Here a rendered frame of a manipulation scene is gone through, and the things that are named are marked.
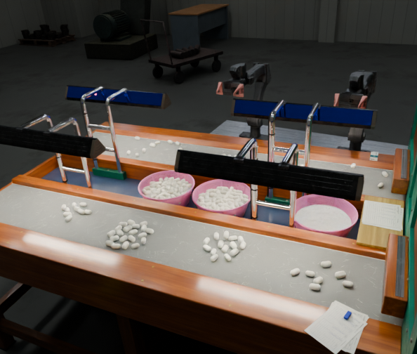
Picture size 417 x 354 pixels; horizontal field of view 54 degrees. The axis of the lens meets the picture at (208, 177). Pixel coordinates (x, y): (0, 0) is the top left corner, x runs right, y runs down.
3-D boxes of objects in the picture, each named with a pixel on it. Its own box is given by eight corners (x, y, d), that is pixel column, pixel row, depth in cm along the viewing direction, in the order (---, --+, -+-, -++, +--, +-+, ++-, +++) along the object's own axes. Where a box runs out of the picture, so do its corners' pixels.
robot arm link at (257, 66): (250, 75, 220) (271, 61, 242) (236, 74, 224) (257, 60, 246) (250, 97, 226) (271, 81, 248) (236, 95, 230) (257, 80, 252)
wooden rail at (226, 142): (110, 147, 278) (105, 121, 269) (400, 188, 210) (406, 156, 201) (100, 154, 268) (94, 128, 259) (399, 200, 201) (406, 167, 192)
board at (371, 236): (364, 197, 172) (364, 194, 171) (403, 203, 166) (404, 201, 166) (356, 244, 146) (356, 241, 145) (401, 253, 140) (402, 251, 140)
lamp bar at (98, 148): (-6, 133, 186) (-11, 119, 182) (106, 150, 163) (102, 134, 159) (-21, 141, 180) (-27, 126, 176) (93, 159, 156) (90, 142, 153)
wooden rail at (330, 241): (25, 192, 215) (19, 173, 210) (399, 272, 148) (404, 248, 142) (17, 197, 211) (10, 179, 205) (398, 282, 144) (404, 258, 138)
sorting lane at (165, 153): (95, 134, 261) (94, 131, 260) (404, 175, 194) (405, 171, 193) (63, 154, 238) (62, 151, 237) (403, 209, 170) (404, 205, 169)
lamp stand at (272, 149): (275, 185, 202) (277, 98, 180) (316, 192, 195) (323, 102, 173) (264, 205, 187) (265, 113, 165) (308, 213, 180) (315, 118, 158)
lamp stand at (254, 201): (250, 232, 171) (248, 133, 149) (298, 241, 163) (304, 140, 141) (234, 260, 156) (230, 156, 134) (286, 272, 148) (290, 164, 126)
